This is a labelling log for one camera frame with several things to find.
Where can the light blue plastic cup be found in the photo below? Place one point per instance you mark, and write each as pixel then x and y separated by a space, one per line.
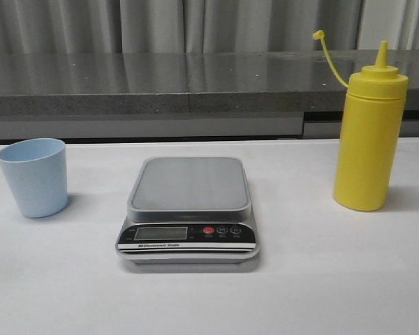
pixel 36 174

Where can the grey stone counter ledge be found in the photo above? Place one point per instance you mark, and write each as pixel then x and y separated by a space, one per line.
pixel 150 84

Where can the yellow squeeze bottle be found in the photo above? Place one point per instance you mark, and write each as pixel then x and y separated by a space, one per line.
pixel 372 118

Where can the silver digital kitchen scale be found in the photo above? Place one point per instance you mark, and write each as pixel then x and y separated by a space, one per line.
pixel 189 210

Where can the grey curtain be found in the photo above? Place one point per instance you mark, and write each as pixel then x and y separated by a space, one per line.
pixel 29 27

